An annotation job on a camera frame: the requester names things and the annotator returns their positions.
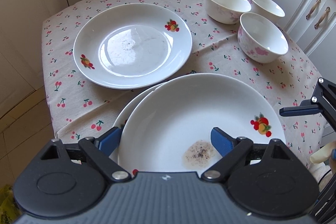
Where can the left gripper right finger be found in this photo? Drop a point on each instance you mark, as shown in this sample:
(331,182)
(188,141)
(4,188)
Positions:
(234,152)

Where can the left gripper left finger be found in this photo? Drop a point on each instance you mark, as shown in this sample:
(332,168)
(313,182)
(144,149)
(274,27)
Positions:
(97,152)

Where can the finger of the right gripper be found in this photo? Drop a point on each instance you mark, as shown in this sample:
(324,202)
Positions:
(299,111)

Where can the stained large white plate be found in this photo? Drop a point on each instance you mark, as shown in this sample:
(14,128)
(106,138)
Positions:
(170,129)

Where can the pink flower white bowl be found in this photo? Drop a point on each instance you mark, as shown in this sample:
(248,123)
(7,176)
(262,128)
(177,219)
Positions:
(260,39)

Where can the small deep white plate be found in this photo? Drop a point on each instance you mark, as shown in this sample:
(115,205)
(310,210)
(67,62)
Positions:
(132,46)

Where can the gloved right hand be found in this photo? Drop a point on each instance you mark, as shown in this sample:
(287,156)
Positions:
(327,152)

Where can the yellow plastic bag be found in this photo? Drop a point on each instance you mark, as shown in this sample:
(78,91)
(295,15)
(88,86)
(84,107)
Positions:
(9,210)

